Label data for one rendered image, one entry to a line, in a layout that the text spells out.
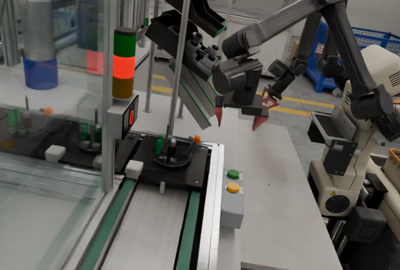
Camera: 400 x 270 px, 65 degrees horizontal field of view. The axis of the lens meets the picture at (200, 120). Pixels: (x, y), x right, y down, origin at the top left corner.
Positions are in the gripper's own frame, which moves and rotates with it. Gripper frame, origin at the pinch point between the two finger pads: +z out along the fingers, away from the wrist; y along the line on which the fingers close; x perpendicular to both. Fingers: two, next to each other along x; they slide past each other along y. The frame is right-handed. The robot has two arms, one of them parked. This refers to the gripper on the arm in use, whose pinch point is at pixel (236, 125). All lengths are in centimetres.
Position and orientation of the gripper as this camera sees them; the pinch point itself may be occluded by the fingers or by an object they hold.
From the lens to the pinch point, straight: 88.2
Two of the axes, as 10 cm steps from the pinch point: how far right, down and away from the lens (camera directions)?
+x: 0.4, -6.2, 7.8
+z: -1.1, 7.7, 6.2
